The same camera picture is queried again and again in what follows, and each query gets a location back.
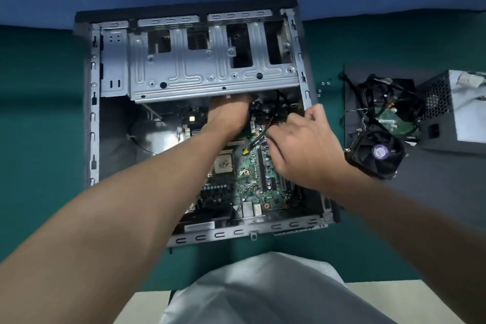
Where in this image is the thin black wire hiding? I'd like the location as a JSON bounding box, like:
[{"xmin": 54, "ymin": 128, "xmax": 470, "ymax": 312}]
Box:
[{"xmin": 129, "ymin": 134, "xmax": 158, "ymax": 156}]

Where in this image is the black data cable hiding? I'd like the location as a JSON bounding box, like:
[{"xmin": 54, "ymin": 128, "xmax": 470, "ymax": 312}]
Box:
[{"xmin": 338, "ymin": 71, "xmax": 365, "ymax": 100}]

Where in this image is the black cable yellow tag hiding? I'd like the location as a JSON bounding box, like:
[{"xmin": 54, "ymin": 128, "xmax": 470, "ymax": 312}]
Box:
[{"xmin": 242, "ymin": 118, "xmax": 274, "ymax": 155}]

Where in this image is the person's right forearm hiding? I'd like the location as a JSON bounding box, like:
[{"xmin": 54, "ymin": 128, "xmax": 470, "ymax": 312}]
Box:
[{"xmin": 322, "ymin": 168, "xmax": 486, "ymax": 324}]

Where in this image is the person's right hand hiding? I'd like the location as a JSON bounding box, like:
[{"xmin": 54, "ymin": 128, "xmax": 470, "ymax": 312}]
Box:
[{"xmin": 265, "ymin": 103, "xmax": 348, "ymax": 193}]

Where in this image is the person's left hand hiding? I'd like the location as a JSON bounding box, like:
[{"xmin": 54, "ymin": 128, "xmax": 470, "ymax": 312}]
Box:
[{"xmin": 205, "ymin": 94, "xmax": 253, "ymax": 135}]

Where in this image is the silver power supply unit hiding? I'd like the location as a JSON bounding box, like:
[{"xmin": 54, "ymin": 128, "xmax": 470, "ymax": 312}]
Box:
[{"xmin": 416, "ymin": 69, "xmax": 486, "ymax": 155}]

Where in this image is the black side panel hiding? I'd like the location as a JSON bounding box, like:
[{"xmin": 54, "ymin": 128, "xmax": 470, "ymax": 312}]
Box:
[{"xmin": 343, "ymin": 65, "xmax": 486, "ymax": 229}]

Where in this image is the person's left forearm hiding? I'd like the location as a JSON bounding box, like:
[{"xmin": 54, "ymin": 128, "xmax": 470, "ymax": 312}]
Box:
[{"xmin": 0, "ymin": 122, "xmax": 244, "ymax": 324}]

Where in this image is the silver metal drive cage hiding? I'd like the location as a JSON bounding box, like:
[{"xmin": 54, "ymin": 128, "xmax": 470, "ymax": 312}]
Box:
[{"xmin": 128, "ymin": 20, "xmax": 301, "ymax": 103}]

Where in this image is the desktop computer case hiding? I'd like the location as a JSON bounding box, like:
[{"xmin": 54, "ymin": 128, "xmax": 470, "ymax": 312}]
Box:
[{"xmin": 73, "ymin": 0, "xmax": 342, "ymax": 249}]

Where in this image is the hard drive with cables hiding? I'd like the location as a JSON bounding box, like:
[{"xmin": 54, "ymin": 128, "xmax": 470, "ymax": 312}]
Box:
[{"xmin": 358, "ymin": 73, "xmax": 422, "ymax": 138}]

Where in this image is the yellow and black cable bundle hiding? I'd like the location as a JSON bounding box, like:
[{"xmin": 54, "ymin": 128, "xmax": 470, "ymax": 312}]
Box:
[{"xmin": 455, "ymin": 71, "xmax": 486, "ymax": 100}]

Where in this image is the cluster of silver screws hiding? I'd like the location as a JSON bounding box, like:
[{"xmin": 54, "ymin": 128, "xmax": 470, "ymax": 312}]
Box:
[{"xmin": 317, "ymin": 78, "xmax": 332, "ymax": 99}]

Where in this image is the black processor cooler fan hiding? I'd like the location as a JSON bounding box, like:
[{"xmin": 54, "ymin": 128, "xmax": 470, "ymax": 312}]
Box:
[{"xmin": 343, "ymin": 124, "xmax": 407, "ymax": 181}]

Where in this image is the green floor mat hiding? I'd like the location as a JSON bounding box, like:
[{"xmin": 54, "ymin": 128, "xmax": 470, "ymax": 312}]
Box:
[{"xmin": 0, "ymin": 8, "xmax": 486, "ymax": 292}]

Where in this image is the person's white shirt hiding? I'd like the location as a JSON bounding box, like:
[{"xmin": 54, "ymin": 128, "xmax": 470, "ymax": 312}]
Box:
[{"xmin": 159, "ymin": 251, "xmax": 397, "ymax": 324}]

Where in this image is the green motherboard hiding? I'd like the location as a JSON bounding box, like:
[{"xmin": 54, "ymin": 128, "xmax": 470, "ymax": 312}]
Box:
[{"xmin": 178, "ymin": 99, "xmax": 301, "ymax": 218}]

